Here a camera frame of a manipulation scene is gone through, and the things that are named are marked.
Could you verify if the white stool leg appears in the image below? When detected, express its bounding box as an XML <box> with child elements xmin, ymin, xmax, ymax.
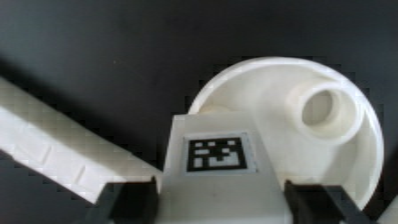
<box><xmin>154</xmin><ymin>112</ymin><xmax>292</xmax><ymax>224</ymax></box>

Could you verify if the white round stool seat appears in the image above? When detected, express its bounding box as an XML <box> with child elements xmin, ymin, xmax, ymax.
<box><xmin>188</xmin><ymin>57</ymin><xmax>383</xmax><ymax>206</ymax></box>

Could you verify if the white U-shaped fence wall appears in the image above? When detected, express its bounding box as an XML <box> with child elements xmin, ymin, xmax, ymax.
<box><xmin>0</xmin><ymin>77</ymin><xmax>161</xmax><ymax>203</ymax></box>

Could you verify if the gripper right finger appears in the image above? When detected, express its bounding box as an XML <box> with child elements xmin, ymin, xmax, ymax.
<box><xmin>284</xmin><ymin>181</ymin><xmax>378</xmax><ymax>224</ymax></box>

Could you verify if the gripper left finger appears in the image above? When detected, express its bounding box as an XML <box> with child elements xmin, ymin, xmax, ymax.
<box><xmin>72</xmin><ymin>177</ymin><xmax>159</xmax><ymax>224</ymax></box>

